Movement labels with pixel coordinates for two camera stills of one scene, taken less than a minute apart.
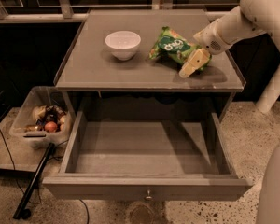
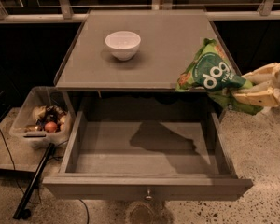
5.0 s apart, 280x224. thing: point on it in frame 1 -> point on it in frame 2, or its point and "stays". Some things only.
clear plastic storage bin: [47, 116] stays
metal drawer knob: [148, 197] stays
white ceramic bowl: [123, 44] stays
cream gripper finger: [196, 60] -> [263, 93]
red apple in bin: [50, 127] stays
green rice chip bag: [172, 46] -> [212, 71]
